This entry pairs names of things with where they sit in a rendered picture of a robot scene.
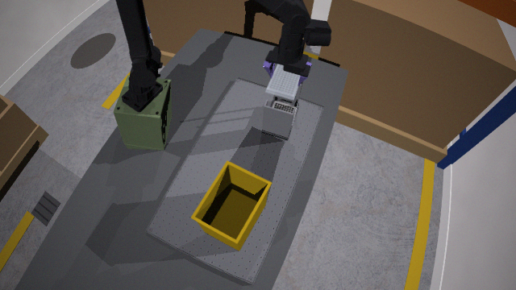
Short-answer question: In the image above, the white well plate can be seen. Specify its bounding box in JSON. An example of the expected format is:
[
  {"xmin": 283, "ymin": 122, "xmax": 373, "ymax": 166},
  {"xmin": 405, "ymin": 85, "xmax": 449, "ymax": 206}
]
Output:
[{"xmin": 273, "ymin": 101, "xmax": 297, "ymax": 113}]

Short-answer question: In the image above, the yellow plastics bin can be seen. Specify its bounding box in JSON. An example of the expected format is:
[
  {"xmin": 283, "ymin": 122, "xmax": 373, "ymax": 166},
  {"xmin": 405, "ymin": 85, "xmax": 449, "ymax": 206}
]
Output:
[{"xmin": 191, "ymin": 161, "xmax": 272, "ymax": 251}]

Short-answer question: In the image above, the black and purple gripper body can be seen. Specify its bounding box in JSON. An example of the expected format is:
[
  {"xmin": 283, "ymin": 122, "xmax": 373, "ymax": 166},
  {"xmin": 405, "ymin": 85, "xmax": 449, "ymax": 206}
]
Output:
[{"xmin": 265, "ymin": 44, "xmax": 311, "ymax": 77}]

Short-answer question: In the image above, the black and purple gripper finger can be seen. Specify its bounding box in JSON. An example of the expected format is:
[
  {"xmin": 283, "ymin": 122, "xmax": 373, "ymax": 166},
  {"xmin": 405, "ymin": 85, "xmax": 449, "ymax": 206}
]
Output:
[
  {"xmin": 298, "ymin": 62, "xmax": 312, "ymax": 86},
  {"xmin": 263, "ymin": 61, "xmax": 275, "ymax": 78}
]

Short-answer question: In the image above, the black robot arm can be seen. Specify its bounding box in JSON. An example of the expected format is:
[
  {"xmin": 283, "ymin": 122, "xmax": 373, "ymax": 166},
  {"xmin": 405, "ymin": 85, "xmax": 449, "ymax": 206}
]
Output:
[{"xmin": 116, "ymin": 0, "xmax": 331, "ymax": 112}]

